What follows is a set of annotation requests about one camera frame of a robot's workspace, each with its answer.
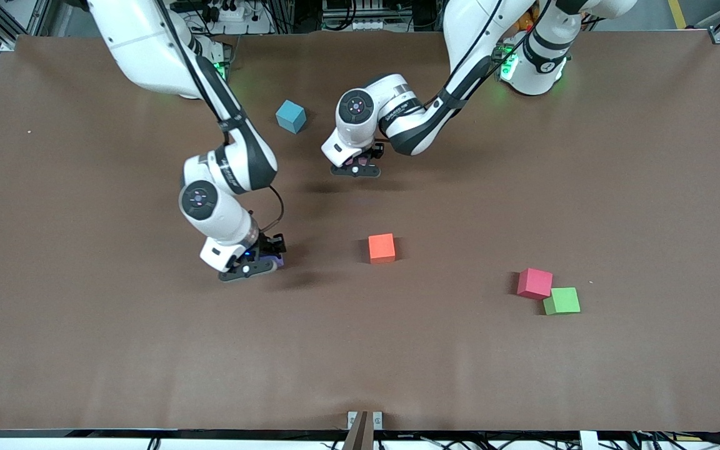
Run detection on brown camera post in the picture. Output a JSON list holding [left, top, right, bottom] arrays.
[[342, 411, 374, 450]]

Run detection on tangled black cables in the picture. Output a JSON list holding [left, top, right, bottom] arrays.
[[632, 422, 720, 450]]

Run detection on white power strip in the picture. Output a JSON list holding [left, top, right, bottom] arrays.
[[201, 0, 254, 24]]

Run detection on red foam block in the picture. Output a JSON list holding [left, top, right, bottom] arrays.
[[517, 268, 553, 300]]

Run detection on white vented device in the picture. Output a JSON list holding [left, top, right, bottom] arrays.
[[322, 0, 392, 31]]

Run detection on orange foam block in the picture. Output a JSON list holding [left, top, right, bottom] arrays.
[[368, 234, 396, 264]]

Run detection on green foam block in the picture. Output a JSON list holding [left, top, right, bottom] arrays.
[[543, 287, 581, 316]]

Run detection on metal bracket plate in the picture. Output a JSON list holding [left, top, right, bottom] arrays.
[[347, 411, 383, 431]]

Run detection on light blue foam block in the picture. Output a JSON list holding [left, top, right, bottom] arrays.
[[276, 100, 307, 134]]

